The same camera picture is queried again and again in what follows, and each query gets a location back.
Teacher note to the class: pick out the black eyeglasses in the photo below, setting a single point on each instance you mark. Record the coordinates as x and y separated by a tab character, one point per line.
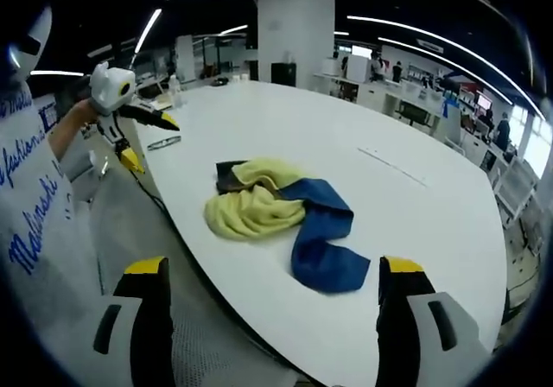
164	143

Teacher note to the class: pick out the white shelf rack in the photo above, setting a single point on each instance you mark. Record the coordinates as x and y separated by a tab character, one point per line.
516	188

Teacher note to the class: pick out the long ceiling light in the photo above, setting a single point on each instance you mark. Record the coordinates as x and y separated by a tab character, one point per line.
449	48
148	30

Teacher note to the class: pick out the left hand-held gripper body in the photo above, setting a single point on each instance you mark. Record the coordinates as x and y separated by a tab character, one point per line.
110	86

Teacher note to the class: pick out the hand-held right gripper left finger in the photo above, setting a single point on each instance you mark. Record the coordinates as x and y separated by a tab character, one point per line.
142	305

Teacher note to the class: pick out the black flat object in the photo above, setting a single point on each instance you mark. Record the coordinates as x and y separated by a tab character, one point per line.
219	81

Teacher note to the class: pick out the person's white printed shirt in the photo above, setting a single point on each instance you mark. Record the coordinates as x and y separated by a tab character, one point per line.
39	214

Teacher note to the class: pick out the clear plastic bottle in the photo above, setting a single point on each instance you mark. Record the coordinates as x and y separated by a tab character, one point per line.
173	91

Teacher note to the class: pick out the black box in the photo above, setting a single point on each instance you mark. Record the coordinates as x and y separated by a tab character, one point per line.
283	74

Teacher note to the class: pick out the yellow and blue garment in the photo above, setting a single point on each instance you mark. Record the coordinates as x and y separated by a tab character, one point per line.
276	214

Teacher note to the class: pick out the white worn device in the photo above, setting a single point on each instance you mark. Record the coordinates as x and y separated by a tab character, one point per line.
32	43

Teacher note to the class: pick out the person's left hand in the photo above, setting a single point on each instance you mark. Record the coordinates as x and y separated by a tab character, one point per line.
84	109

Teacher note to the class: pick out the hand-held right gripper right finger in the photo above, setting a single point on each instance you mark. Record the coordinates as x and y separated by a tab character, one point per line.
410	313

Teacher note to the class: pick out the black office chair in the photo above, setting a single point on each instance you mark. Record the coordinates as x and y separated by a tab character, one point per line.
414	114

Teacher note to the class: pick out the white cabinet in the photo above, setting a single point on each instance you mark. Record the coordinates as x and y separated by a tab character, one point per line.
358	68

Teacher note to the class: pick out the dark brown cloth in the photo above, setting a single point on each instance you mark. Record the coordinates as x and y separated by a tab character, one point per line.
225	177

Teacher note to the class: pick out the white square pillar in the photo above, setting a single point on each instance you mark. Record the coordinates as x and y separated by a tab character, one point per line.
296	33

